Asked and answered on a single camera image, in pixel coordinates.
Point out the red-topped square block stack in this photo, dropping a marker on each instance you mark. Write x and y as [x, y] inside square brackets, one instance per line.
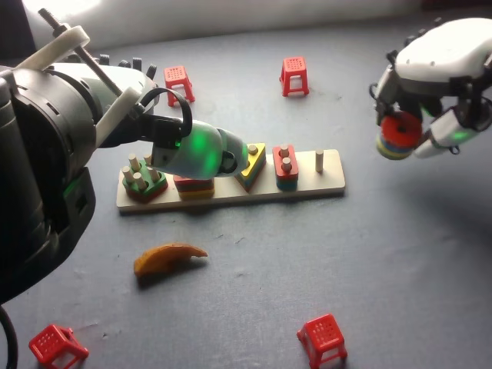
[194, 188]

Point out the wooden peg board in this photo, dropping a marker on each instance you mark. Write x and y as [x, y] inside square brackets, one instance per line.
[326, 184]

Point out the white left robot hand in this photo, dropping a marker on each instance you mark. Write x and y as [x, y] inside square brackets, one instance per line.
[200, 151]

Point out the green-topped block stack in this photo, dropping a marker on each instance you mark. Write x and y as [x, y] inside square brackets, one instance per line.
[151, 190]

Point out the red-topped oblong block stack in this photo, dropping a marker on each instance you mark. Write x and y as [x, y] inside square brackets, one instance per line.
[286, 177]

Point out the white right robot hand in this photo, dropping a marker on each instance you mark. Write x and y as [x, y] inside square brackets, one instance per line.
[446, 54]

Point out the grey table cloth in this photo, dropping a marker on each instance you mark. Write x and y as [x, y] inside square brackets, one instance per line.
[346, 250]

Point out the round colour rings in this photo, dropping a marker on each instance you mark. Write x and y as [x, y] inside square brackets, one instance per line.
[397, 140]

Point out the red toy stool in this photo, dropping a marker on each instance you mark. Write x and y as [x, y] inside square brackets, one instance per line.
[177, 77]
[321, 332]
[48, 340]
[294, 69]

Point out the yellow-topped triangular block stack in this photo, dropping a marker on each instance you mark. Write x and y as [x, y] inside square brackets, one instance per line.
[255, 169]

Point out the orange curved toy bread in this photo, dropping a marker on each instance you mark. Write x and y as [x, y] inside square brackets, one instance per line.
[165, 257]

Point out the white backdrop sheet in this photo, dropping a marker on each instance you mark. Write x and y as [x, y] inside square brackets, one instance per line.
[192, 19]

